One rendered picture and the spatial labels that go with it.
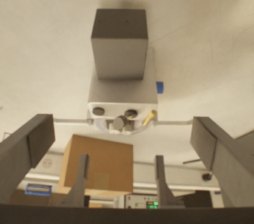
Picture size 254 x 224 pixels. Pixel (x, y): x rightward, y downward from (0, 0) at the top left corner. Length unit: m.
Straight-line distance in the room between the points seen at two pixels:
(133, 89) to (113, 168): 0.43
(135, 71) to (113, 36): 0.06
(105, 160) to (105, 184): 0.08
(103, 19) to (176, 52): 0.14
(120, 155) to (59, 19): 0.49
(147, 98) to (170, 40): 0.11
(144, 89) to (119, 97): 0.03
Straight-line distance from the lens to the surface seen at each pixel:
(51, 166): 0.83
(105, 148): 0.64
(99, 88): 0.24
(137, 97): 0.23
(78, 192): 0.33
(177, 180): 1.00
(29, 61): 0.37
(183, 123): 0.32
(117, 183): 0.63
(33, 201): 2.47
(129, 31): 0.21
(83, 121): 0.31
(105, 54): 0.21
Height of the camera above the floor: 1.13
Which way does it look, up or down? 34 degrees down
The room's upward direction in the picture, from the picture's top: 179 degrees counter-clockwise
